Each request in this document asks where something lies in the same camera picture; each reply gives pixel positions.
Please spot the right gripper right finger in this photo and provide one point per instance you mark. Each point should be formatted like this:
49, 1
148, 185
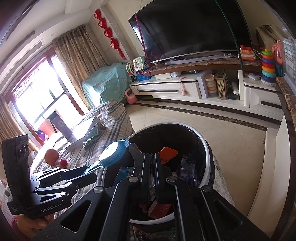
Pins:
202, 213

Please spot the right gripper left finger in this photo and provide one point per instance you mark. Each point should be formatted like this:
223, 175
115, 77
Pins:
104, 213

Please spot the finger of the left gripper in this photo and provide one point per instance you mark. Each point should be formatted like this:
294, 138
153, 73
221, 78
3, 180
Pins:
71, 186
57, 174

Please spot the red milk carton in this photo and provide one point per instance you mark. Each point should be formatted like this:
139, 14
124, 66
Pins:
166, 154
157, 211

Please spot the blue tempo tissue bag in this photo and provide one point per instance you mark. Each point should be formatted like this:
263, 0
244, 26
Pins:
188, 173

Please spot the white rimmed trash bin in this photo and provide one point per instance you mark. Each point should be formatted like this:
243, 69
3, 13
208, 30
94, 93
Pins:
183, 138

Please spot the left hand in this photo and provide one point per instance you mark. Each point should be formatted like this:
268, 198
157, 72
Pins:
29, 227

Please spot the red cylindrical can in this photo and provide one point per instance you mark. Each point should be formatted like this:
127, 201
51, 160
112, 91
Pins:
61, 163

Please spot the red apple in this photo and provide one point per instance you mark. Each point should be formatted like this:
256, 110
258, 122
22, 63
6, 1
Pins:
51, 156

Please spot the children picture book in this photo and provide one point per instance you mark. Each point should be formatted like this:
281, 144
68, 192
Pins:
80, 133

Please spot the green snack bag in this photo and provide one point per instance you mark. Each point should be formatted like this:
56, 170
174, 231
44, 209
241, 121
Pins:
93, 135

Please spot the purple thermos bottle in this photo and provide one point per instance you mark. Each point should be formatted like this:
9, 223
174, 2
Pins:
57, 121

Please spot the plaid blanket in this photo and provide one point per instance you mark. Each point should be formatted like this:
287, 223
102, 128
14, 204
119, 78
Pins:
112, 115

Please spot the left beige curtain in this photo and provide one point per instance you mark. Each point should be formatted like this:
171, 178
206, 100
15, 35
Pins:
9, 127

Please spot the beige curtain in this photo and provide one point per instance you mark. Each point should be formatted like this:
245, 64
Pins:
79, 56
9, 127

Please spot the pink kettlebell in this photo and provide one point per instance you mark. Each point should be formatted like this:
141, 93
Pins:
130, 96

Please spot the teal covered furniture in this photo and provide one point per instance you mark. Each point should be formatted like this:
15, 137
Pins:
108, 83

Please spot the right beige curtain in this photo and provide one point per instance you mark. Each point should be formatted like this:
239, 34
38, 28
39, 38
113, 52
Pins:
79, 56

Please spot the toy cash register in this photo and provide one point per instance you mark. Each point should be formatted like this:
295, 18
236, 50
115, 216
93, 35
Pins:
136, 68

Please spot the white tv cabinet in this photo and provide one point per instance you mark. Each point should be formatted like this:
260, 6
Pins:
247, 94

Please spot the red hanging lantern decoration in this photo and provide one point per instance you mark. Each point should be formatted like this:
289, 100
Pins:
108, 33

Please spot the red toy telephone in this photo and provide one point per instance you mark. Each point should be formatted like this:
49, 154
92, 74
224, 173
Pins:
246, 54

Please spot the black flat screen television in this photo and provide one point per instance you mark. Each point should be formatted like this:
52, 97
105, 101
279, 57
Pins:
170, 29

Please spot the rainbow stacking ring toy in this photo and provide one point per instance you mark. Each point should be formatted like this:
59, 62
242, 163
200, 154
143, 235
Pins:
268, 71

